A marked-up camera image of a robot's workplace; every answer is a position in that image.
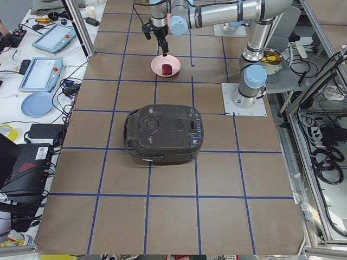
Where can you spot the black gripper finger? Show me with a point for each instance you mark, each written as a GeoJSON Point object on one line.
{"type": "Point", "coordinates": [164, 50]}
{"type": "Point", "coordinates": [167, 47]}

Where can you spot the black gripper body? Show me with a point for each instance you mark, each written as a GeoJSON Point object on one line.
{"type": "Point", "coordinates": [159, 32]}

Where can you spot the red apple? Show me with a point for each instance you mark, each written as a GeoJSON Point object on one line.
{"type": "Point", "coordinates": [166, 69]}

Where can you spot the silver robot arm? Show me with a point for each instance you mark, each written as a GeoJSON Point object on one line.
{"type": "Point", "coordinates": [227, 18]}

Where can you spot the pink plate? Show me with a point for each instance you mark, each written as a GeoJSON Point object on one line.
{"type": "Point", "coordinates": [156, 64]}

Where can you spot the blue plate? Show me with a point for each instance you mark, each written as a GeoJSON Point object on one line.
{"type": "Point", "coordinates": [37, 104]}

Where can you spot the dark grey rice cooker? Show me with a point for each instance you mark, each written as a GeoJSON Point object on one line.
{"type": "Point", "coordinates": [164, 133]}

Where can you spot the blue teach pendant far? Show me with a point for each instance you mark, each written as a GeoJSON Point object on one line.
{"type": "Point", "coordinates": [55, 39]}

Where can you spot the blue teach pendant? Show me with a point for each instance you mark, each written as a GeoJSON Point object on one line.
{"type": "Point", "coordinates": [42, 74]}
{"type": "Point", "coordinates": [55, 39]}

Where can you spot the steel pot with yellow contents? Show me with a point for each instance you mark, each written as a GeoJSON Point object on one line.
{"type": "Point", "coordinates": [272, 61]}

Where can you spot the grey office chair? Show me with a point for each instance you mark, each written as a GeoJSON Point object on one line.
{"type": "Point", "coordinates": [283, 79]}

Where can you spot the blue teach pendant near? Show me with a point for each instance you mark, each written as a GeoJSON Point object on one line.
{"type": "Point", "coordinates": [42, 74]}

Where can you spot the black power adapter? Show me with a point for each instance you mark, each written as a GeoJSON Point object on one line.
{"type": "Point", "coordinates": [43, 131]}

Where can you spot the yellow tape roll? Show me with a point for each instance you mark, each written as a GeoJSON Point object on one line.
{"type": "Point", "coordinates": [9, 132]}

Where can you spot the black computer box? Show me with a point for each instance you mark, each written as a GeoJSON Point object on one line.
{"type": "Point", "coordinates": [29, 174]}

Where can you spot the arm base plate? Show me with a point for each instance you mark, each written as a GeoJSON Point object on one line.
{"type": "Point", "coordinates": [237, 105]}

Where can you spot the aluminium frame post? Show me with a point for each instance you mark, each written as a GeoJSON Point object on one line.
{"type": "Point", "coordinates": [73, 12]}

